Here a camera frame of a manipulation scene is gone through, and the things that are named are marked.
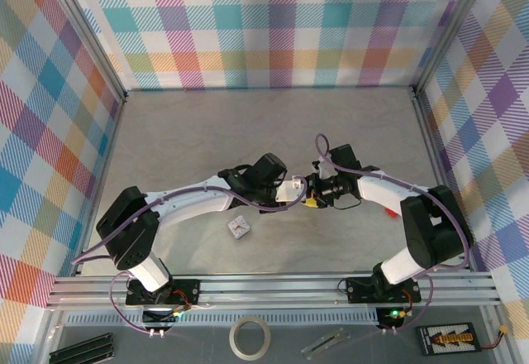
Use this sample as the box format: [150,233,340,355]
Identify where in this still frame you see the small white square clock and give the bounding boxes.
[226,214,252,240]

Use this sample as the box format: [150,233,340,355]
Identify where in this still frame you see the small black controller board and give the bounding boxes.
[142,306,185,327]
[376,305,412,328]

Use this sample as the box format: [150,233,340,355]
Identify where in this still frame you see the roll of clear tape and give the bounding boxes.
[229,315,272,360]

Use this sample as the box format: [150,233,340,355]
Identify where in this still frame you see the black charger board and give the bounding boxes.
[415,321,480,357]

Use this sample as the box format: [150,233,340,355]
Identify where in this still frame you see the black bars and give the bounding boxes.
[48,333,115,364]

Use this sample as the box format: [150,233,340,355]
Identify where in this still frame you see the thin black right gripper wire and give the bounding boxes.
[332,198,361,213]

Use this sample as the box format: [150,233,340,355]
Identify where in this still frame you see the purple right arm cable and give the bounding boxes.
[314,132,474,334]

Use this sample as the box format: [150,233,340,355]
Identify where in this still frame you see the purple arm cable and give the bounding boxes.
[72,175,309,336]
[314,132,474,334]

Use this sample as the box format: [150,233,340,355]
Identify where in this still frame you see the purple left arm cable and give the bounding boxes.
[72,175,309,336]

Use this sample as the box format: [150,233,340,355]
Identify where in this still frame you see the aluminium right side rail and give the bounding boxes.
[412,86,474,272]

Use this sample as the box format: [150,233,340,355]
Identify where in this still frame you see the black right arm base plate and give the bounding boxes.
[345,276,422,304]

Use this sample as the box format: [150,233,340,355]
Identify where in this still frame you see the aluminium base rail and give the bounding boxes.
[47,271,503,311]

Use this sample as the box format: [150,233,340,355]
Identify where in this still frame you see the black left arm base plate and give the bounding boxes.
[125,279,203,308]

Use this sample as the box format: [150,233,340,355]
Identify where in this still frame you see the white slotted cable duct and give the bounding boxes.
[65,312,381,327]

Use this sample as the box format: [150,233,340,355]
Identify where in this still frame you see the aluminium left side rail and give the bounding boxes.
[72,90,129,278]

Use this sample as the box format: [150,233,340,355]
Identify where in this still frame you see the aluminium right corner post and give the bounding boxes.
[412,0,497,96]

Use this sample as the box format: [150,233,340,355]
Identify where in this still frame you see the aluminium corner post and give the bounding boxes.
[39,0,128,104]
[412,0,497,96]

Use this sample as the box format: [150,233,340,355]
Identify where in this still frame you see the red wire with yellow plug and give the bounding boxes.
[479,324,510,351]

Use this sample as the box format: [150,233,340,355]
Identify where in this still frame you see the aluminium left corner post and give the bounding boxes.
[39,0,128,104]

